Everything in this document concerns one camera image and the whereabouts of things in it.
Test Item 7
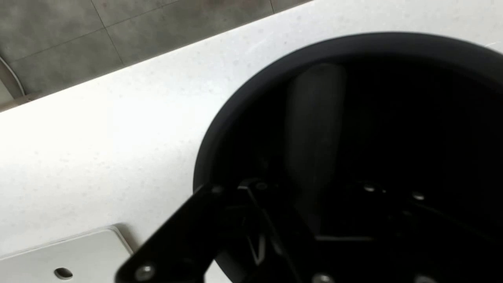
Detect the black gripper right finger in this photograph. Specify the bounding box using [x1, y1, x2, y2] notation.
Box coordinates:
[358, 179, 503, 283]

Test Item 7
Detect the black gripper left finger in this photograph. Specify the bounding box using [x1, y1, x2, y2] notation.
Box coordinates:
[113, 177, 306, 283]

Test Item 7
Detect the white beverage machine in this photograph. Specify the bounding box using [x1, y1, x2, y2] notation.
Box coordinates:
[0, 225, 139, 283]

